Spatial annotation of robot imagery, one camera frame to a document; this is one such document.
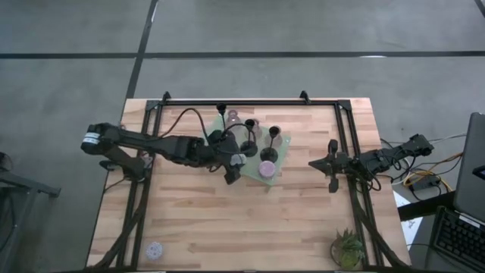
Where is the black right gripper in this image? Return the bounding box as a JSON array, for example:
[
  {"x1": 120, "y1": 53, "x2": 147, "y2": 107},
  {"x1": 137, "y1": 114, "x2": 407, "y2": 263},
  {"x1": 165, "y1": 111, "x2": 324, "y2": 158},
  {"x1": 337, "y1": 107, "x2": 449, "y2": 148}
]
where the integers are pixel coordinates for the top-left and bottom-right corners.
[{"x1": 308, "y1": 139, "x2": 359, "y2": 193}]

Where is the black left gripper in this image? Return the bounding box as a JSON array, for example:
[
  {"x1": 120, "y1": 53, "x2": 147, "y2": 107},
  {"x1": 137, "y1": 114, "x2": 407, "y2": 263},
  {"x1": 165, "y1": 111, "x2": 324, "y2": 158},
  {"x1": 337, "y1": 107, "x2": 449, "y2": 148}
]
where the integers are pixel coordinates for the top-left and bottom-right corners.
[{"x1": 204, "y1": 129, "x2": 247, "y2": 186}]

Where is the purple glass votive holder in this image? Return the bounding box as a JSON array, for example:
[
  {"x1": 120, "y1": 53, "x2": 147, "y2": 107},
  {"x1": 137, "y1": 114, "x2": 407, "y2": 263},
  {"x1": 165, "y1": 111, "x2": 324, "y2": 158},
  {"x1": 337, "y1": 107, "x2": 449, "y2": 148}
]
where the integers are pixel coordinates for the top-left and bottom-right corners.
[{"x1": 258, "y1": 160, "x2": 277, "y2": 180}]

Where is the pink glass candle holder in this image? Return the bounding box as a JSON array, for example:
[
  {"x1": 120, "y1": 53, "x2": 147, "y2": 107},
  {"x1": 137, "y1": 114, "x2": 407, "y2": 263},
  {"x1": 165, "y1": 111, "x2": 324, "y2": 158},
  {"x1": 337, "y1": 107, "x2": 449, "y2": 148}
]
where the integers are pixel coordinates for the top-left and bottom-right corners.
[
  {"x1": 244, "y1": 118, "x2": 263, "y2": 140},
  {"x1": 225, "y1": 109, "x2": 243, "y2": 132},
  {"x1": 264, "y1": 127, "x2": 284, "y2": 149}
]

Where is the green perforated metal shelf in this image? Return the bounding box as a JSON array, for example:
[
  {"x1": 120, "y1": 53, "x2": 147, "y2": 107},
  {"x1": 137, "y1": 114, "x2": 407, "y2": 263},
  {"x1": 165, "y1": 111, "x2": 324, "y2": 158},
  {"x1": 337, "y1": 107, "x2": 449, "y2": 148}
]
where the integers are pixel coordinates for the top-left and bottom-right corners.
[{"x1": 196, "y1": 111, "x2": 292, "y2": 193}]

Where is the potted green succulent plant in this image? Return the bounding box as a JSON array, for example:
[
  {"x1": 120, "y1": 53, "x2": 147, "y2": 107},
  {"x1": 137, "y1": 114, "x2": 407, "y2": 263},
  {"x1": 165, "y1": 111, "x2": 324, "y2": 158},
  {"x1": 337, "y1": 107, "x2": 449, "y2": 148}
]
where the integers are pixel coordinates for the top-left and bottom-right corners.
[{"x1": 329, "y1": 227, "x2": 367, "y2": 271}]

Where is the black power adapter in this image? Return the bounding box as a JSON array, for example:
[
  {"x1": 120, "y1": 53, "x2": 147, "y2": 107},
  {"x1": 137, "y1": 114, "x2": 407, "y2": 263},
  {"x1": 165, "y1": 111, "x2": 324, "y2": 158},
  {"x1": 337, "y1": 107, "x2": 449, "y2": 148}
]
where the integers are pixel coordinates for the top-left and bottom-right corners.
[{"x1": 411, "y1": 174, "x2": 443, "y2": 194}]

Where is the white paper sheet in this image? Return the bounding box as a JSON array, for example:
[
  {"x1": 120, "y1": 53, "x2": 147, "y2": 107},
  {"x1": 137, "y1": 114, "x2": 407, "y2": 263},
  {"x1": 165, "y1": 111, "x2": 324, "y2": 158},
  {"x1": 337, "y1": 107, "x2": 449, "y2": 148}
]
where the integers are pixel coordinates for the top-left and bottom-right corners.
[{"x1": 393, "y1": 191, "x2": 424, "y2": 247}]

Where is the black flat bar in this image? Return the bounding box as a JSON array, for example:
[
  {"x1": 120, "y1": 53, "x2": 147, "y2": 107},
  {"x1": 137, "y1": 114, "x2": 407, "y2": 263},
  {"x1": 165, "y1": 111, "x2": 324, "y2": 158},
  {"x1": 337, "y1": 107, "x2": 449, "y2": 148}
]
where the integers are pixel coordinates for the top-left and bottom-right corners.
[{"x1": 397, "y1": 191, "x2": 455, "y2": 222}]

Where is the grey laptop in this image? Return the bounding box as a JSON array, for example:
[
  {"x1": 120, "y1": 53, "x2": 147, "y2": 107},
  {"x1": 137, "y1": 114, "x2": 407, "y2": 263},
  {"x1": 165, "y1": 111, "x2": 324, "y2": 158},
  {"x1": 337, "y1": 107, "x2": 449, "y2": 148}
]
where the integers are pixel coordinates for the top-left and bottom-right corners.
[{"x1": 453, "y1": 111, "x2": 485, "y2": 224}]

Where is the black keyboard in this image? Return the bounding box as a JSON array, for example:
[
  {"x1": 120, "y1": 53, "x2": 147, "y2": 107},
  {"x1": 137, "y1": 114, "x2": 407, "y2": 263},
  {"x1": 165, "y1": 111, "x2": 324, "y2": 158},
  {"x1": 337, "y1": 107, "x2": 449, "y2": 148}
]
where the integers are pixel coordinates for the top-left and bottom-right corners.
[{"x1": 431, "y1": 206, "x2": 485, "y2": 272}]

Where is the grey metal cart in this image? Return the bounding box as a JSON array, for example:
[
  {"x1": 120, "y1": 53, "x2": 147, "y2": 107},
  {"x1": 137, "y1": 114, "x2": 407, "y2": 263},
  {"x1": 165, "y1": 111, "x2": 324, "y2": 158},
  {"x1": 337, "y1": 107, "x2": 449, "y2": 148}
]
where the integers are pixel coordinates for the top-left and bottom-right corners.
[{"x1": 0, "y1": 151, "x2": 61, "y2": 273}]

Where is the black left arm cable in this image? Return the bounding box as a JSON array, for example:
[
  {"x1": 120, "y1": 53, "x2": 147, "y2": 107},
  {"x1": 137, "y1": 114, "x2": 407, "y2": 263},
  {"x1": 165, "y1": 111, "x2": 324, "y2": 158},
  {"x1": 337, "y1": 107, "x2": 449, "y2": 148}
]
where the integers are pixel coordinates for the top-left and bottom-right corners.
[{"x1": 158, "y1": 108, "x2": 251, "y2": 156}]

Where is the black aluminium frame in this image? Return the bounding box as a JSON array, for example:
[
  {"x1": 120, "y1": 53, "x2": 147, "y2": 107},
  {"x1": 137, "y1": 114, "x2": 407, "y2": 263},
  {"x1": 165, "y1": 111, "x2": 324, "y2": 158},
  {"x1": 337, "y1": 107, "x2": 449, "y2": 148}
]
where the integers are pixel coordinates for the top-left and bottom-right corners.
[{"x1": 85, "y1": 90, "x2": 412, "y2": 272}]

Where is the yellow cable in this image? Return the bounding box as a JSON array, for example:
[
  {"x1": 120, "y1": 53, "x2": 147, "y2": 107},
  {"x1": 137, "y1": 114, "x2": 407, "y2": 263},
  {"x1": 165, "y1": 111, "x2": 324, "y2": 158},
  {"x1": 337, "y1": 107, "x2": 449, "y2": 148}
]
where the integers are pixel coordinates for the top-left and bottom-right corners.
[{"x1": 403, "y1": 152, "x2": 464, "y2": 190}]

